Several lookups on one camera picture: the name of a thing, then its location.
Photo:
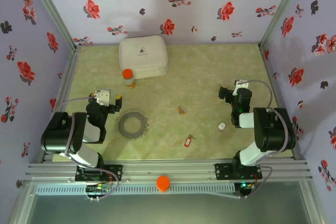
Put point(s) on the small pink yellow key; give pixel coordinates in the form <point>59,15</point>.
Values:
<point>181,109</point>

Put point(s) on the red key tag with key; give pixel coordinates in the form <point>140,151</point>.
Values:
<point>187,142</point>

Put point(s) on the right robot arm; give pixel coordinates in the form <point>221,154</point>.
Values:
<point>273,132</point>

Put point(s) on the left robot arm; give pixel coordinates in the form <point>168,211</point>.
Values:
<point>57,134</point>

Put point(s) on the orange capped bottle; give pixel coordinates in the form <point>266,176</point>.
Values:
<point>128,77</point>

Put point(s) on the small white cap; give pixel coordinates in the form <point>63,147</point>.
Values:
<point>221,127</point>

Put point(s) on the white zip case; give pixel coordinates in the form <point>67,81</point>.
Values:
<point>143,56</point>

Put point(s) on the green circuit board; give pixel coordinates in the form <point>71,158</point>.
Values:
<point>98,189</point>
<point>246,186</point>

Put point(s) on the orange round button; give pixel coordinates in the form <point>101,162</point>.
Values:
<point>163,182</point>

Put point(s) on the grey metal panel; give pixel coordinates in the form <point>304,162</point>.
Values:
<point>168,211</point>

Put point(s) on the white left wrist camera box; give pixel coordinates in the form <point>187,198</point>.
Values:
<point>103,97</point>

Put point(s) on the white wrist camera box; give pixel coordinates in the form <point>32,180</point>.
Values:
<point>240,86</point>
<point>103,97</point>

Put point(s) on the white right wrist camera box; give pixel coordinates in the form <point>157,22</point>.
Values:
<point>240,86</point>

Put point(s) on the aluminium side rail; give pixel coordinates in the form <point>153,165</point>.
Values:
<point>64,87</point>
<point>277,90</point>

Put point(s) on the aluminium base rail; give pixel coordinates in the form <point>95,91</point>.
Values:
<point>168,169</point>

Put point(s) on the aluminium corner post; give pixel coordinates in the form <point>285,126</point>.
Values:
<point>52,9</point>
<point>282,9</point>

